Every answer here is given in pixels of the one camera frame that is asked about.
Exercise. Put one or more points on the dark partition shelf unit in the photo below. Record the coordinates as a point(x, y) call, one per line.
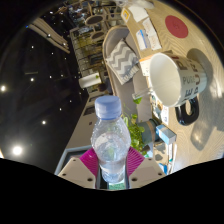
point(88, 53)

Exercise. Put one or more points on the clear blue-capped water bottle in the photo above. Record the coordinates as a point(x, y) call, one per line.
point(111, 150)

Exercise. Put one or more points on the grey white chevron pillow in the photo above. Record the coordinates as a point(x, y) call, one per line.
point(121, 61)

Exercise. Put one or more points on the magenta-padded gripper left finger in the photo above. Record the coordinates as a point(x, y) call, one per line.
point(75, 171)

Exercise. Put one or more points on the white round pillar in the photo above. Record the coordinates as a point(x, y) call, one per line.
point(88, 80)

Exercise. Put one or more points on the yellow code sign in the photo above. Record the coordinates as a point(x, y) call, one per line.
point(125, 15)

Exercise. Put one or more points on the green potted plant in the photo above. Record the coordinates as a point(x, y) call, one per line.
point(136, 133)

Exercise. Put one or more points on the person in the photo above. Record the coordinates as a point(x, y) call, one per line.
point(105, 87)

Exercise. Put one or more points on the group of ceiling lights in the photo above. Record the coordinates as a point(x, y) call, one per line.
point(17, 150)

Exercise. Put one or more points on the group of dining chairs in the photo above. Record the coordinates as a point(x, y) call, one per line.
point(93, 20)

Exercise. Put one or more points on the small light blue box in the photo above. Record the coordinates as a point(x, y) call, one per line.
point(166, 134)

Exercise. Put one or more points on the white paper napkin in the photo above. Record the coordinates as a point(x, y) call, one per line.
point(138, 13)

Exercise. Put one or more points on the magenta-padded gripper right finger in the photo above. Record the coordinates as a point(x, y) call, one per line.
point(146, 171)

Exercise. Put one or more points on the flat round red coaster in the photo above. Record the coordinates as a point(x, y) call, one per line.
point(176, 26)

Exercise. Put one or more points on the blue white card box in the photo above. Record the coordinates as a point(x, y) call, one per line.
point(163, 168)

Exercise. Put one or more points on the grey curved sofa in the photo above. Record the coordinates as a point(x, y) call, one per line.
point(126, 93)

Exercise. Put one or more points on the white blue leaflet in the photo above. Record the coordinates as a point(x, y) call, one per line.
point(150, 35)

